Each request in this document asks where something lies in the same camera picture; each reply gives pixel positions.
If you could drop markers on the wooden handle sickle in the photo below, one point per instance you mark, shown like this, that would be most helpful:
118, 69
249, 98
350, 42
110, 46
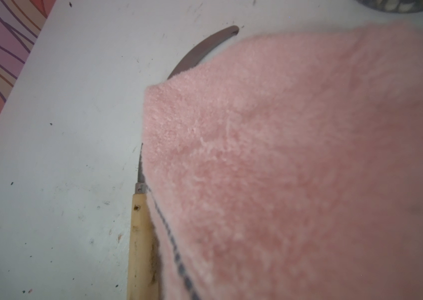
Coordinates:
143, 259

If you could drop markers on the pink terry rag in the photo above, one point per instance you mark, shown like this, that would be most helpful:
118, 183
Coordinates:
290, 167

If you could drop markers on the cup of coloured pencils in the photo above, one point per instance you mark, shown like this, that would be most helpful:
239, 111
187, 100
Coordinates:
394, 6

